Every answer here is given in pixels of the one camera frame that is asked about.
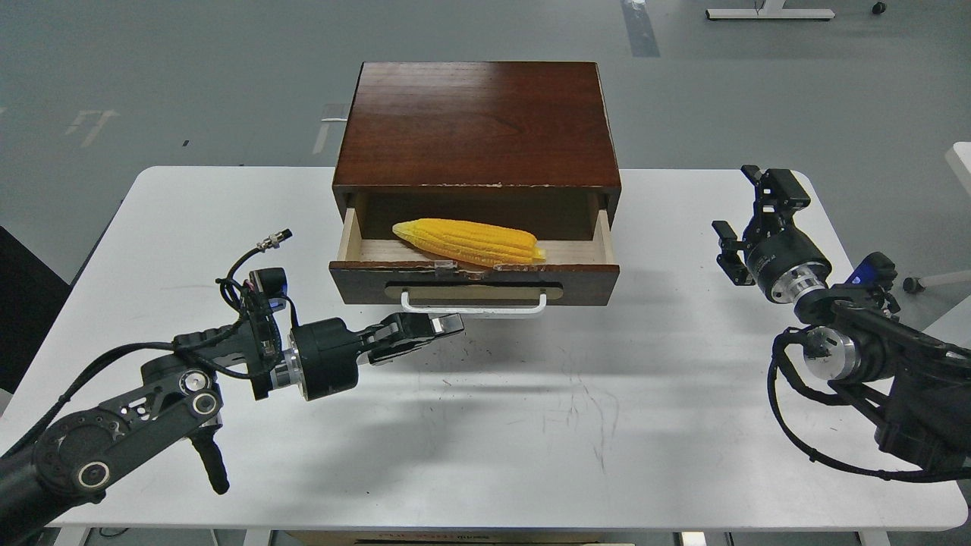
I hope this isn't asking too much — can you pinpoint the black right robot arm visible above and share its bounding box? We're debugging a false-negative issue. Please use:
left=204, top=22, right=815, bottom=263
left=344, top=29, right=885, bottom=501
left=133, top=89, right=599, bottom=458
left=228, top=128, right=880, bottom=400
left=713, top=165, right=970, bottom=483

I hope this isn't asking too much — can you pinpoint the white caster leg right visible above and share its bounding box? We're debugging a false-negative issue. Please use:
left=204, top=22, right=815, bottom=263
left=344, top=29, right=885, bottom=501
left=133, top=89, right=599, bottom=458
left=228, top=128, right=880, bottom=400
left=903, top=270, right=970, bottom=294

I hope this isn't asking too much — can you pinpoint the white table base background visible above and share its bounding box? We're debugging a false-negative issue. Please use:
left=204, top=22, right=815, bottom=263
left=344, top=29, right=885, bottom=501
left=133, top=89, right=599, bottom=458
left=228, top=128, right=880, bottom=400
left=705, top=1, right=836, bottom=21

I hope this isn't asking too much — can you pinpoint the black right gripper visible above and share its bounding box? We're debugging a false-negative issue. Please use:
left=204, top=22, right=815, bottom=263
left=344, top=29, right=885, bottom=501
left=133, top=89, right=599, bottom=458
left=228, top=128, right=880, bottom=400
left=713, top=165, right=831, bottom=304

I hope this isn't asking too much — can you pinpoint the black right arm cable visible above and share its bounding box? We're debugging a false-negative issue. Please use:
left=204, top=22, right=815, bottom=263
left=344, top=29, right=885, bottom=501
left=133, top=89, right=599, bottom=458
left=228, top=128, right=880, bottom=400
left=767, top=327, right=971, bottom=484

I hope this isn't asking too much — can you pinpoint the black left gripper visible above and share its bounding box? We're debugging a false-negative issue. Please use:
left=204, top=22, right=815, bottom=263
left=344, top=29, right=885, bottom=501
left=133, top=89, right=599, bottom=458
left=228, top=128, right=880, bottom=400
left=291, top=313, right=465, bottom=401

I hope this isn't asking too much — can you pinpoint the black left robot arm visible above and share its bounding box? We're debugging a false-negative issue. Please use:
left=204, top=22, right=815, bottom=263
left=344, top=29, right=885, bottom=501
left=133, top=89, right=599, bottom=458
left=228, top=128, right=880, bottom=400
left=2, top=229, right=464, bottom=545

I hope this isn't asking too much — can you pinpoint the dark wooden drawer cabinet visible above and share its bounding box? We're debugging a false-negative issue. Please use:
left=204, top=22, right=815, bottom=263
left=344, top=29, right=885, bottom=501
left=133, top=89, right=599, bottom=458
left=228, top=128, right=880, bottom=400
left=332, top=60, right=622, bottom=220

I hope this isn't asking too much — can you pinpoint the yellow corn cob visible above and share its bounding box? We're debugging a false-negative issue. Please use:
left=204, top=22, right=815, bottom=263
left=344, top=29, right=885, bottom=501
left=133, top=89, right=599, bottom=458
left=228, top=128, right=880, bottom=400
left=391, top=218, right=547, bottom=268

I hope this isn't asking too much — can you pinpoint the wooden drawer with white handle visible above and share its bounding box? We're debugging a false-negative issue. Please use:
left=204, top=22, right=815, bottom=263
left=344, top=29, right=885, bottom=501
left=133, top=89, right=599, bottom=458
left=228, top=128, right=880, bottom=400
left=329, top=208, right=620, bottom=308

